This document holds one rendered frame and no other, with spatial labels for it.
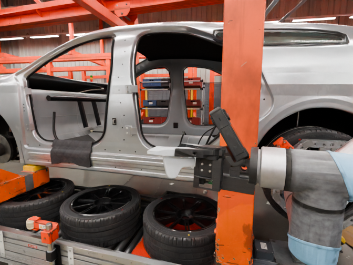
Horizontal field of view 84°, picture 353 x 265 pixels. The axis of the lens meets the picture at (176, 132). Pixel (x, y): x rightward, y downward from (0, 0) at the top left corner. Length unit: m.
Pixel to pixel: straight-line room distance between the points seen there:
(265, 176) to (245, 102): 0.56
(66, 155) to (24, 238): 0.67
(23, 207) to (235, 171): 1.94
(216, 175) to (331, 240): 0.20
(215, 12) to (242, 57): 10.43
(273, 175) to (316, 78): 1.18
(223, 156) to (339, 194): 0.18
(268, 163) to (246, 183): 0.06
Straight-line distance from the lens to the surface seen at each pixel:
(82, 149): 1.95
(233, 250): 1.13
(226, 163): 0.40
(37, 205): 2.14
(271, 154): 0.38
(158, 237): 1.46
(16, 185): 2.31
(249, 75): 0.90
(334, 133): 1.53
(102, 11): 3.49
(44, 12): 5.41
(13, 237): 2.05
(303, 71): 1.49
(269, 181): 0.38
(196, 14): 11.36
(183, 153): 0.37
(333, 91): 1.53
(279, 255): 1.88
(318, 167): 0.38
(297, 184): 0.38
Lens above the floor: 1.33
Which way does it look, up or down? 8 degrees down
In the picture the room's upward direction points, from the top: straight up
